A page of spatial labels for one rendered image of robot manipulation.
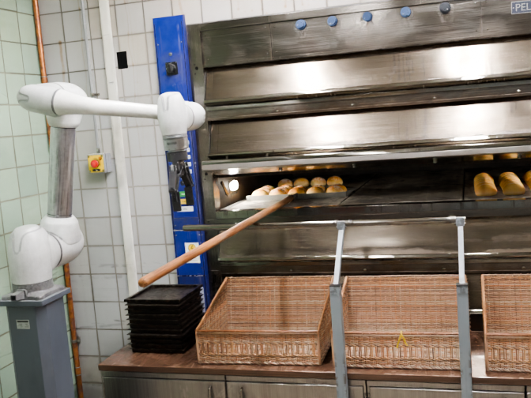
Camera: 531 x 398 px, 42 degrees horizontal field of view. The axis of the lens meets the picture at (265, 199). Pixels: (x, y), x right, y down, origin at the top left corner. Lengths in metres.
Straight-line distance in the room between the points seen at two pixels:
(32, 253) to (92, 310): 1.13
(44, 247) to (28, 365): 0.46
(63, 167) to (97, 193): 0.81
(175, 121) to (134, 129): 1.10
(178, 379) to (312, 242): 0.90
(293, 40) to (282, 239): 0.95
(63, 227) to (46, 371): 0.57
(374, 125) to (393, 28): 0.44
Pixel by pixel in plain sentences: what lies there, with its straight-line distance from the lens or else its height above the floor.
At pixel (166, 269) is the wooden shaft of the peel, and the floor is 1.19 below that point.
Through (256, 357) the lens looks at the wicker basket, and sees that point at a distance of 2.99.
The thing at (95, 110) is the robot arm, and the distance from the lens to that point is 2.66.
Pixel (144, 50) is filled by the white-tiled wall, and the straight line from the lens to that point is 3.54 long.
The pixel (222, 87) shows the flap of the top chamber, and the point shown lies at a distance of 3.37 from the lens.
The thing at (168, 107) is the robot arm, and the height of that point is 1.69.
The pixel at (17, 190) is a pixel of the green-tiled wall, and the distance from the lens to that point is 3.56.
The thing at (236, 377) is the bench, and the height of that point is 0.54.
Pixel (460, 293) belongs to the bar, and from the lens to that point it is 2.66.
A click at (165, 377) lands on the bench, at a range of 3.14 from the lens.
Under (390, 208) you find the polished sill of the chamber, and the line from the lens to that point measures 3.22.
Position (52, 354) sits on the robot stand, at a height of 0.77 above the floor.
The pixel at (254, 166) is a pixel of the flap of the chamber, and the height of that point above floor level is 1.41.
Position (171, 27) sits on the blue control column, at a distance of 3.45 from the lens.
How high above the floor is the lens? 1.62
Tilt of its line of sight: 7 degrees down
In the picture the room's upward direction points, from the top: 5 degrees counter-clockwise
